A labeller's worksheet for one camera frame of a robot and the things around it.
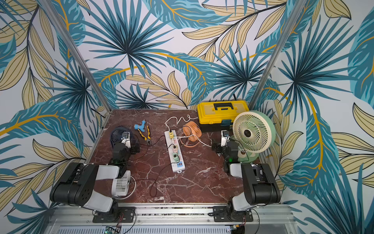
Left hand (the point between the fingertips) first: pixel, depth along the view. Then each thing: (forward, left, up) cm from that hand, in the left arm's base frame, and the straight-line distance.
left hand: (129, 140), depth 92 cm
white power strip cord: (+25, -37, -4) cm, 45 cm away
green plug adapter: (-11, -30, -1) cm, 32 cm away
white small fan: (-28, -3, +2) cm, 28 cm away
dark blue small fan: (+3, +9, +2) cm, 9 cm away
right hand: (+2, -58, +2) cm, 58 cm away
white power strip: (-8, -29, 0) cm, 30 cm away
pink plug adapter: (-4, -29, 0) cm, 30 cm away
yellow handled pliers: (+6, -10, -6) cm, 13 cm away
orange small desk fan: (+4, -39, +7) cm, 40 cm away
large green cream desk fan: (-4, -71, +18) cm, 74 cm away
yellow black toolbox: (+15, -55, +8) cm, 58 cm away
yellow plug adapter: (+6, -26, -1) cm, 26 cm away
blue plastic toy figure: (+15, -2, -6) cm, 16 cm away
